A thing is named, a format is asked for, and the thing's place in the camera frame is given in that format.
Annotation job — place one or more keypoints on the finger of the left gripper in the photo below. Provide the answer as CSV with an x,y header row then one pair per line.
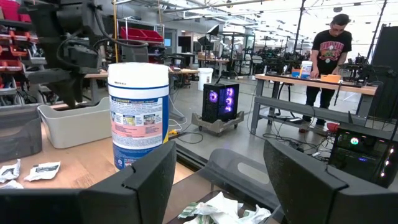
x,y
80,87
63,95

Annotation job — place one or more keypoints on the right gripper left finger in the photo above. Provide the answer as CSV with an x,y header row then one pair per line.
x,y
93,208

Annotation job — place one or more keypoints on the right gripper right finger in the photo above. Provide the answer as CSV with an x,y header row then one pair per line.
x,y
311,199

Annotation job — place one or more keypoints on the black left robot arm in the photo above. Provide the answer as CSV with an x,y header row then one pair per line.
x,y
46,18

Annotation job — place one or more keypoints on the white printed first aid packet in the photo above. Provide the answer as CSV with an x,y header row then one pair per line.
x,y
42,171
9,171
11,185

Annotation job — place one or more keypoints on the shelving with parts bins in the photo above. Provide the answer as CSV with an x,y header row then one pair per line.
x,y
15,62

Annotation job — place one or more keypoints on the white plastic bin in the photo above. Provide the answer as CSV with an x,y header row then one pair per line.
x,y
77,127

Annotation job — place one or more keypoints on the red storage bin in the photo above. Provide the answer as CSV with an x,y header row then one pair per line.
x,y
132,33
152,35
25,18
9,9

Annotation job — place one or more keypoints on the grey chair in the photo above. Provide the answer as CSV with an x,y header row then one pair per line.
x,y
135,54

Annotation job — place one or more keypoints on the Lysol wipes canister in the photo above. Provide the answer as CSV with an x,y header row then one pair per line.
x,y
138,118

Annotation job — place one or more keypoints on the black PC tower blue light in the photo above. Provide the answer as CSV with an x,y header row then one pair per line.
x,y
360,155

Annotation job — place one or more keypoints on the red object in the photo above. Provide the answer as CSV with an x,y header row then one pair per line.
x,y
332,127

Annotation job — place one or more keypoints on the black power strip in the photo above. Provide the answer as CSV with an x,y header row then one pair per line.
x,y
286,119

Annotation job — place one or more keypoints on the crumpled white wipe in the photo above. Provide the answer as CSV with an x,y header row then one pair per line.
x,y
220,211

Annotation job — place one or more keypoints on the grey dolly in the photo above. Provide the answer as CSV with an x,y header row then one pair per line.
x,y
217,126

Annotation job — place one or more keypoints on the orange box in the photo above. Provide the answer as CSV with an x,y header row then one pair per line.
x,y
330,78

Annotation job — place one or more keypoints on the white bucket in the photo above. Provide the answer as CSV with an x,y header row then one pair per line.
x,y
205,79

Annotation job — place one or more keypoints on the blue bowl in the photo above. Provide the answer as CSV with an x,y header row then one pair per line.
x,y
296,73

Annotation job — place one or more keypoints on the white blue wipes tub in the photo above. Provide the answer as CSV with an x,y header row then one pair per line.
x,y
306,70

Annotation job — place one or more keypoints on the black PC tower RGB fans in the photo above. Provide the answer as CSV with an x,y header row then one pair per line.
x,y
219,102

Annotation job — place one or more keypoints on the black upright panel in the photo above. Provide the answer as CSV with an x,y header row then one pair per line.
x,y
387,71

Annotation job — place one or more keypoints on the person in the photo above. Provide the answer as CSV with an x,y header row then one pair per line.
x,y
331,49

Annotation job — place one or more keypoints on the black pole stand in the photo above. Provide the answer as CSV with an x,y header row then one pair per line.
x,y
300,25

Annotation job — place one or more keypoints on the black slanted pole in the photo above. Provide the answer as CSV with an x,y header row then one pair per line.
x,y
376,31

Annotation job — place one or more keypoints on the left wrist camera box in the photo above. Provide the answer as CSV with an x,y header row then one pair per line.
x,y
82,56

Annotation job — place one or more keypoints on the wooden workbench grey frame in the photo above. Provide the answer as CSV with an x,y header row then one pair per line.
x,y
295,107

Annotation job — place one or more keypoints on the black station frame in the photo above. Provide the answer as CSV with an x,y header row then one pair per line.
x,y
236,46

